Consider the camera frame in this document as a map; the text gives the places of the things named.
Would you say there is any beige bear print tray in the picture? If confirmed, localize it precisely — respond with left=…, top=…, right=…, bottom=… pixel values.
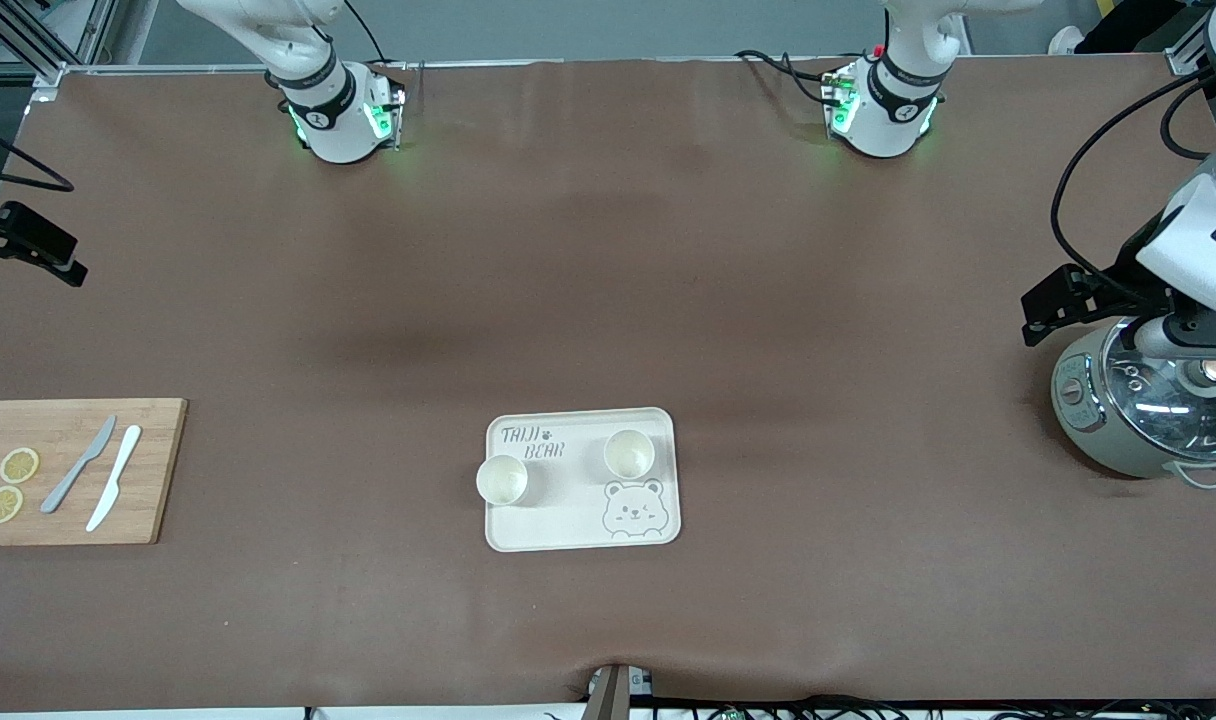
left=485, top=407, right=682, bottom=553

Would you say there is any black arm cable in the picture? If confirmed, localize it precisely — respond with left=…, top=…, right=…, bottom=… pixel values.
left=0, top=118, right=75, bottom=193
left=1051, top=70, right=1216, bottom=301

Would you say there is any aluminium frame corner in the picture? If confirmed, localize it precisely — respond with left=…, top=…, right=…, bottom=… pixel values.
left=1163, top=20, right=1214, bottom=76
left=0, top=0, right=119, bottom=91

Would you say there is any white cup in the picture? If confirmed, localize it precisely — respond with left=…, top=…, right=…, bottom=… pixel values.
left=476, top=454, right=529, bottom=506
left=603, top=429, right=656, bottom=480

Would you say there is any glass pot lid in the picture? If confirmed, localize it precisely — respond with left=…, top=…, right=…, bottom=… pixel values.
left=1101, top=320, right=1216, bottom=463

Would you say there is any bamboo cutting board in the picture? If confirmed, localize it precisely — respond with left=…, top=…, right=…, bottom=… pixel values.
left=0, top=398, right=188, bottom=546

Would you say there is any grey plastic knife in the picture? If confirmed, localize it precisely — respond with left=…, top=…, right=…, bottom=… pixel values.
left=40, top=415, right=117, bottom=515

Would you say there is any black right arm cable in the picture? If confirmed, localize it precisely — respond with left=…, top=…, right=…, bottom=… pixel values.
left=0, top=118, right=75, bottom=193

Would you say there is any black base cable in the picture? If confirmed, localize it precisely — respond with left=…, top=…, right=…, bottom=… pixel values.
left=735, top=50, right=839, bottom=106

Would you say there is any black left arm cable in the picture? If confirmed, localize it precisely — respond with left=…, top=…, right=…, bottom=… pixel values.
left=1051, top=70, right=1216, bottom=301

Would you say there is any grey metal bracket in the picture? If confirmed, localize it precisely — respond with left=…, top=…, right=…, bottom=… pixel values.
left=581, top=662, right=655, bottom=720

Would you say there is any grey-green cooking pot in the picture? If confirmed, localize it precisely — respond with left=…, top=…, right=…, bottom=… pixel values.
left=1051, top=325, right=1216, bottom=491

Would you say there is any white plastic knife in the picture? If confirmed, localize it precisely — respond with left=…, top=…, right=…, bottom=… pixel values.
left=86, top=425, right=143, bottom=533

